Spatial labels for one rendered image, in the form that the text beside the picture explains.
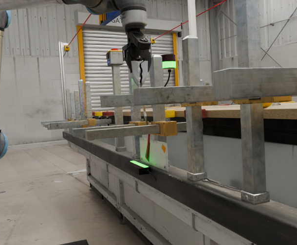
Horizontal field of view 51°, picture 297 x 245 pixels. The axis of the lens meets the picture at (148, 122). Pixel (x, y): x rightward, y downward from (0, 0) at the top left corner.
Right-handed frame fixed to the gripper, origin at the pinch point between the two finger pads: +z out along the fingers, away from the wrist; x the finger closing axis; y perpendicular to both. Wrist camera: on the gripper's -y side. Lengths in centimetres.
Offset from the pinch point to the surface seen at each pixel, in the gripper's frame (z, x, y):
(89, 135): 16.7, 19.8, -3.0
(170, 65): -5.9, -12.1, -0.5
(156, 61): -7.4, -6.9, 0.8
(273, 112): 11.9, -24.4, -36.9
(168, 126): 15.8, -6.8, -6.6
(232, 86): 6, 21, -78
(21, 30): -202, 15, 782
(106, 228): 102, -16, 130
